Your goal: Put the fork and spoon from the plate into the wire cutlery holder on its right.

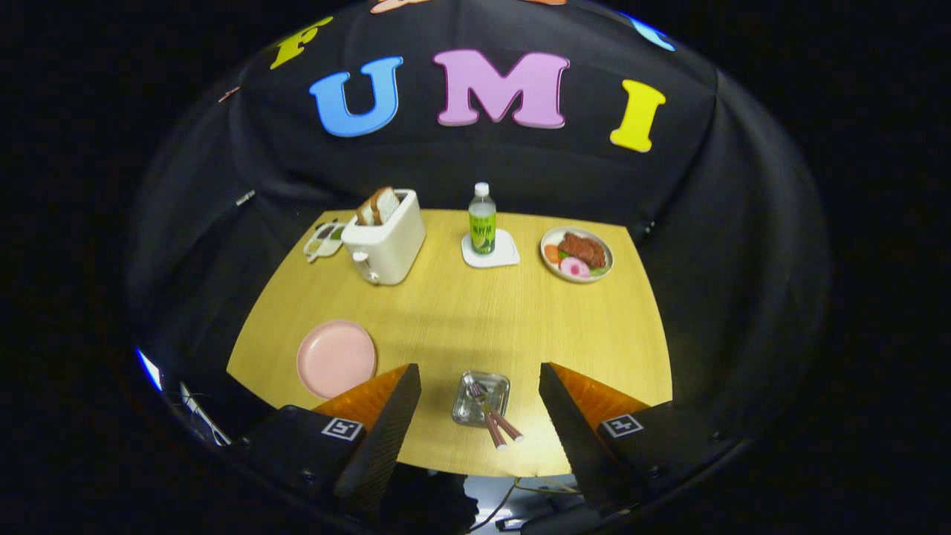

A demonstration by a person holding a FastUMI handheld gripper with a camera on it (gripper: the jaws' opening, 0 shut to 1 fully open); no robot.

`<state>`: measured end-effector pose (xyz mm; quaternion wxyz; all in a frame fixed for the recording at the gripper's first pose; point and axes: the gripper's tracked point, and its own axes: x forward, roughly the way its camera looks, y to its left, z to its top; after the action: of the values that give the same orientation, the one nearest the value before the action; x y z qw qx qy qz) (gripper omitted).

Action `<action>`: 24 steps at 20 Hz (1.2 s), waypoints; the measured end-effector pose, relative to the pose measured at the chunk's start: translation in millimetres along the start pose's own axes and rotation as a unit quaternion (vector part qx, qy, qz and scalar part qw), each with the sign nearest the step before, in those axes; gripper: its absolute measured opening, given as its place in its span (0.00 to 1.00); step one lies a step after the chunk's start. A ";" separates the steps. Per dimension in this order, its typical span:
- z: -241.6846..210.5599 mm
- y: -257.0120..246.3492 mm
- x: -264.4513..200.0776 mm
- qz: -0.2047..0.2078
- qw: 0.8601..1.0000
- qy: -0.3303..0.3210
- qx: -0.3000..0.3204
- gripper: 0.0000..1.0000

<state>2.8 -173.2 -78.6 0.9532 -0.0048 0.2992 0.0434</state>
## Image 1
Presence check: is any thin cable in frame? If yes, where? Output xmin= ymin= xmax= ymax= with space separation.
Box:
xmin=470 ymin=477 xmax=582 ymax=532

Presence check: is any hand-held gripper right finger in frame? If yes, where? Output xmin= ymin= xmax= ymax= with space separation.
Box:
xmin=539 ymin=362 xmax=744 ymax=513

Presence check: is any white divided condiment dish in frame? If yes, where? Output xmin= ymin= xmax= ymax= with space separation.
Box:
xmin=303 ymin=221 xmax=348 ymax=264

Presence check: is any metal fork with checkered handle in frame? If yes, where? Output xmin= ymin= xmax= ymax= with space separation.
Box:
xmin=467 ymin=381 xmax=525 ymax=444

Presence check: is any perforated metal tray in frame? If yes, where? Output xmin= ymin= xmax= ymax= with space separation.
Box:
xmin=452 ymin=371 xmax=511 ymax=429

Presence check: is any white square coaster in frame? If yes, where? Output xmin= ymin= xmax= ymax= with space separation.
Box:
xmin=461 ymin=229 xmax=521 ymax=269

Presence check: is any green label drink bottle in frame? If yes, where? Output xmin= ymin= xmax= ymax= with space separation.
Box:
xmin=468 ymin=182 xmax=497 ymax=256

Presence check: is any white toaster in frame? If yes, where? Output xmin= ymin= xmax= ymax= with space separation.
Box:
xmin=341 ymin=189 xmax=427 ymax=286

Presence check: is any brown meat cutlet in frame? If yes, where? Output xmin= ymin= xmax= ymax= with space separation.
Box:
xmin=559 ymin=232 xmax=607 ymax=268

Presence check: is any metal spoon with checkered handle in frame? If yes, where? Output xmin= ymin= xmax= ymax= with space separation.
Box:
xmin=475 ymin=394 xmax=509 ymax=452

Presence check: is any pink round plate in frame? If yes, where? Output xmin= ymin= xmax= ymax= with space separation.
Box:
xmin=296 ymin=320 xmax=378 ymax=401

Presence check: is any black backdrop cloth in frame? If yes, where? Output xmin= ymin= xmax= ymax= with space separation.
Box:
xmin=126 ymin=0 xmax=831 ymax=450

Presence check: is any white plate of food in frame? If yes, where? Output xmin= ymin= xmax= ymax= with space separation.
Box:
xmin=540 ymin=226 xmax=614 ymax=284

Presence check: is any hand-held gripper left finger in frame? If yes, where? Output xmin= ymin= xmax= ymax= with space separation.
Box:
xmin=238 ymin=363 xmax=422 ymax=514

